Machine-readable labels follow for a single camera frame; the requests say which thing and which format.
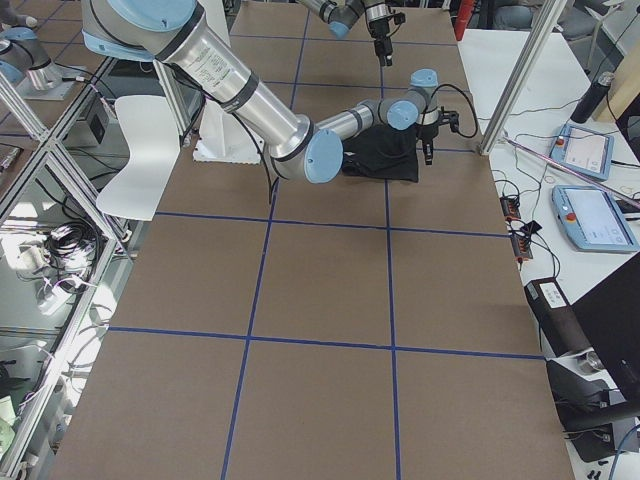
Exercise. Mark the black water bottle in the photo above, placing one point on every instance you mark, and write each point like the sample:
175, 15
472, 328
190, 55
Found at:
592, 97

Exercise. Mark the near teach pendant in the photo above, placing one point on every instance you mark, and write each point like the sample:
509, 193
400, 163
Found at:
592, 220

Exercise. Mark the orange terminal block strip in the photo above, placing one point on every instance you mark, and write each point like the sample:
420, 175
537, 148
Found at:
518, 230

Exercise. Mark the aluminium frame left rail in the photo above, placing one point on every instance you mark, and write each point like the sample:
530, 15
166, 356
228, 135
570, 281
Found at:
61, 264

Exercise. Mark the black graphic t-shirt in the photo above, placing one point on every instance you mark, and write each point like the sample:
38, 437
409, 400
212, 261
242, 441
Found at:
382, 152

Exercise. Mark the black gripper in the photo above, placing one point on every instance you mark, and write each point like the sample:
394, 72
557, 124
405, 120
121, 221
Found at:
378, 27
428, 133

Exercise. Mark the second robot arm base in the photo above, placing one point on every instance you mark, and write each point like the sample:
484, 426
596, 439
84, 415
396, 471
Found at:
24, 57

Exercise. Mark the teach pendant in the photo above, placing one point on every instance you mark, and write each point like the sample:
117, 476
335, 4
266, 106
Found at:
584, 151
592, 220

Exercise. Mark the dark brown box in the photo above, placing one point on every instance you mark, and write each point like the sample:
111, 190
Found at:
559, 331

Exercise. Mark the black monitor stand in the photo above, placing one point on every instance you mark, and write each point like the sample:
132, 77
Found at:
603, 421

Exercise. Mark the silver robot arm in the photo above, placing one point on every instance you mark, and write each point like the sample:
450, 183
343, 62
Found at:
176, 33
341, 18

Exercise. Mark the white side table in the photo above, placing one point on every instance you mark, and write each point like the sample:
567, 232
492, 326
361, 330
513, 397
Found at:
544, 105

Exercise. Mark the far teach pendant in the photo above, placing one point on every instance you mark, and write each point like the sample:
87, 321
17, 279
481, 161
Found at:
584, 151

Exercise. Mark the aluminium frame post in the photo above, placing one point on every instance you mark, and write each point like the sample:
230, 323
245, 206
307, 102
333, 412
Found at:
535, 42

